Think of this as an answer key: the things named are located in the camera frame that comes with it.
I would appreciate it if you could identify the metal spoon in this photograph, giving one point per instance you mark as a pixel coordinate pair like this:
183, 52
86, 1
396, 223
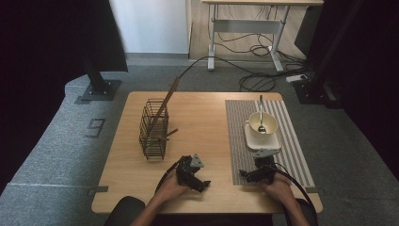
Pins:
261, 106

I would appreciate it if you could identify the long wooden utensil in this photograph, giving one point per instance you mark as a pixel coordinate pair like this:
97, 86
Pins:
171, 92

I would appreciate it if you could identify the dark curtain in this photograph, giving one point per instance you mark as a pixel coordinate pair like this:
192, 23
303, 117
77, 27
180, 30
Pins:
376, 78
37, 62

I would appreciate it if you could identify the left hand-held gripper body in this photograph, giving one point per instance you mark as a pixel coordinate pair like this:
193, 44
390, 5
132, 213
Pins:
185, 171

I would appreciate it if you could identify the person's right hand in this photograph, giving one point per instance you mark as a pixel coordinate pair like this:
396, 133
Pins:
279, 188

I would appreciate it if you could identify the grey tape strip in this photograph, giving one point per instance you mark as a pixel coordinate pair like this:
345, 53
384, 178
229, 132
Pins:
98, 189
312, 190

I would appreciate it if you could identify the white power strip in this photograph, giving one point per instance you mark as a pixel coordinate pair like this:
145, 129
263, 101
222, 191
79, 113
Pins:
296, 78

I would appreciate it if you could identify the cream cup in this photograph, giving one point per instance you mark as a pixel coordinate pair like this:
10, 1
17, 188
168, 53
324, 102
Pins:
270, 124

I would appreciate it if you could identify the white desk with metal legs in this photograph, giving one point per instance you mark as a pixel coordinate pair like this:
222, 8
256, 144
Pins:
247, 25

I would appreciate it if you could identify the grey striped placemat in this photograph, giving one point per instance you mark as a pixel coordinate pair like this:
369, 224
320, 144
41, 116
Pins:
284, 109

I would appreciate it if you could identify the person's dark clothing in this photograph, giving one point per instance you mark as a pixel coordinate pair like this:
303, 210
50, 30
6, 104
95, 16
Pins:
125, 212

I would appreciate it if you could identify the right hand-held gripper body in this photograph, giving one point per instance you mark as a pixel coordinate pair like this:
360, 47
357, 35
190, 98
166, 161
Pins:
266, 164

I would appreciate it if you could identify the black metal stand with base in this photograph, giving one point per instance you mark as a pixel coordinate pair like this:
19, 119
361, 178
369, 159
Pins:
100, 84
316, 91

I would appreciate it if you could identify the person's left hand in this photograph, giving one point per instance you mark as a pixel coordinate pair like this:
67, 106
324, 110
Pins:
171, 188

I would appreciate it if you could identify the short wooden stick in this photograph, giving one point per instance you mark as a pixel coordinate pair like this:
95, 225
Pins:
172, 132

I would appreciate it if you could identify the white square saucer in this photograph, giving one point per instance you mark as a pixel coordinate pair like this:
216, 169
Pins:
265, 144

